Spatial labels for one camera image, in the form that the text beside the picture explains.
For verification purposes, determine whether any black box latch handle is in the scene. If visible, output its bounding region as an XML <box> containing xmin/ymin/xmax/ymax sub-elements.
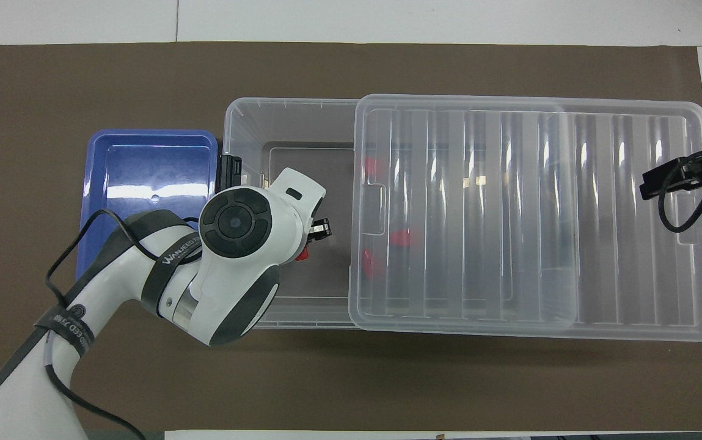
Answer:
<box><xmin>218</xmin><ymin>155</ymin><xmax>243</xmax><ymax>192</ymax></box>

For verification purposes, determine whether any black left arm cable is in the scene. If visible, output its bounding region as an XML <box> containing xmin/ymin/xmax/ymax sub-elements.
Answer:
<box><xmin>44</xmin><ymin>209</ymin><xmax>205</xmax><ymax>440</ymax></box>

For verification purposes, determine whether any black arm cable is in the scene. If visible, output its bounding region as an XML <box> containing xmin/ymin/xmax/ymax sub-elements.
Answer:
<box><xmin>44</xmin><ymin>209</ymin><xmax>205</xmax><ymax>440</ymax></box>
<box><xmin>657</xmin><ymin>164</ymin><xmax>702</xmax><ymax>233</ymax></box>

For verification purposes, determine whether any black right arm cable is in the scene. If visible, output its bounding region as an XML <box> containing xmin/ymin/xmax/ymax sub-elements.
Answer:
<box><xmin>657</xmin><ymin>164</ymin><xmax>702</xmax><ymax>233</ymax></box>

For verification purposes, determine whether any clear ribbed plastic lid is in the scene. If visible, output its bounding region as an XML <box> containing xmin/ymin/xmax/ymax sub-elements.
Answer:
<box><xmin>348</xmin><ymin>93</ymin><xmax>702</xmax><ymax>343</ymax></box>

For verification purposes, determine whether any clear plastic storage box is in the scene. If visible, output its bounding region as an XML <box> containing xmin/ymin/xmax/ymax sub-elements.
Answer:
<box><xmin>215</xmin><ymin>97</ymin><xmax>577</xmax><ymax>331</ymax></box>

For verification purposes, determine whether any blue plastic tray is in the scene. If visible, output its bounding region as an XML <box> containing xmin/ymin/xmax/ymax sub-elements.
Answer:
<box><xmin>76</xmin><ymin>128</ymin><xmax>219</xmax><ymax>294</ymax></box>

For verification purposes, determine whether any brown table mat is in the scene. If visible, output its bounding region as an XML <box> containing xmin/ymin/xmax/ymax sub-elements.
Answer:
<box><xmin>0</xmin><ymin>42</ymin><xmax>702</xmax><ymax>431</ymax></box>

